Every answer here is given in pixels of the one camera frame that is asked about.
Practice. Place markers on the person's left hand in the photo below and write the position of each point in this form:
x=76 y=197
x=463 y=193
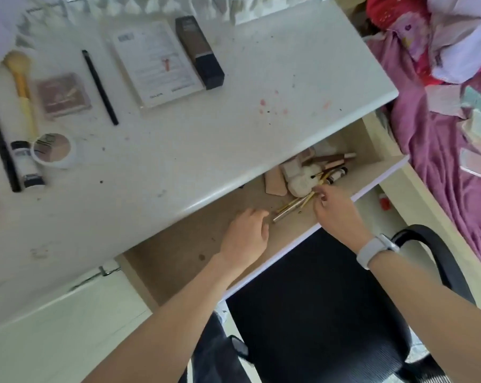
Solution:
x=244 y=239

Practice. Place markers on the person's right hand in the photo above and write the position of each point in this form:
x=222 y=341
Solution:
x=338 y=219

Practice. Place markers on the small brown bottle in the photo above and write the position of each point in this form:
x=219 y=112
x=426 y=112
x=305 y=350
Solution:
x=338 y=175

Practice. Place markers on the white powder puff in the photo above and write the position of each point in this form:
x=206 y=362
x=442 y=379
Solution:
x=300 y=183

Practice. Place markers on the cream gold tube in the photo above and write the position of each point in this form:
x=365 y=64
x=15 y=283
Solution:
x=334 y=165

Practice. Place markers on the wooden drawer lilac front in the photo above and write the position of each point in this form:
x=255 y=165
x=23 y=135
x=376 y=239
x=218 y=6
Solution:
x=176 y=251

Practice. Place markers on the dark foundation box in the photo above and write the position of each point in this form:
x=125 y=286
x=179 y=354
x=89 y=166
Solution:
x=200 y=51

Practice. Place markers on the paper instruction sheet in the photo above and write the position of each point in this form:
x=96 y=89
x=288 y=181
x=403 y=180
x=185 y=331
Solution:
x=156 y=63

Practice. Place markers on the black pen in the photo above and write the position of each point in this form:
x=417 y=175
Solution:
x=100 y=89

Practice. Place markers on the round white powder compact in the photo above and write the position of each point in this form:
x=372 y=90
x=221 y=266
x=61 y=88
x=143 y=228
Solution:
x=52 y=149

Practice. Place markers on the small red blush palette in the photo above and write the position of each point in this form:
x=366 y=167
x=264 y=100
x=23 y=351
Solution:
x=62 y=95

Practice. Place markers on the small black white bottle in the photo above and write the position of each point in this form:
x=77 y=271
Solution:
x=24 y=165

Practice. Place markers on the black eyeliner pencil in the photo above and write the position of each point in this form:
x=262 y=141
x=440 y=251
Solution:
x=2 y=147

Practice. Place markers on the person's right forearm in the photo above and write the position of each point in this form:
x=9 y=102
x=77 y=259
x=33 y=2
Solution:
x=436 y=307

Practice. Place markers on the person's left forearm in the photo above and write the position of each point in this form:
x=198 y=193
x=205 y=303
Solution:
x=176 y=319

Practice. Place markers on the person's blue jeans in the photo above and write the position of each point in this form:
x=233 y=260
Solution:
x=212 y=355

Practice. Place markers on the white smartwatch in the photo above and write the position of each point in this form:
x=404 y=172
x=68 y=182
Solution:
x=374 y=251

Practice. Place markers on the small red object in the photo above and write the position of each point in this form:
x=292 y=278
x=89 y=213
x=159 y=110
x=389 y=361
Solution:
x=384 y=202

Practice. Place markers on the black office chair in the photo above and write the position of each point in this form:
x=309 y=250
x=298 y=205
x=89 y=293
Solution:
x=312 y=307

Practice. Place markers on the magenta bed sheet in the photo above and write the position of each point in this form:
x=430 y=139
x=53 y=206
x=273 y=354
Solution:
x=436 y=155

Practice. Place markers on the white table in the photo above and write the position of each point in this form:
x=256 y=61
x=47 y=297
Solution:
x=244 y=75

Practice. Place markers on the lilac clothing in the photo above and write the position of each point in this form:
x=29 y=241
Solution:
x=468 y=51

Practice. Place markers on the red pink patterned garment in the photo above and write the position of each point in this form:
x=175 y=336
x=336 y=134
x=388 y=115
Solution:
x=400 y=15

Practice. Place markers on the wooden bed frame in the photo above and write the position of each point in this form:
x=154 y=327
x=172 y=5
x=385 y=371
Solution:
x=424 y=203

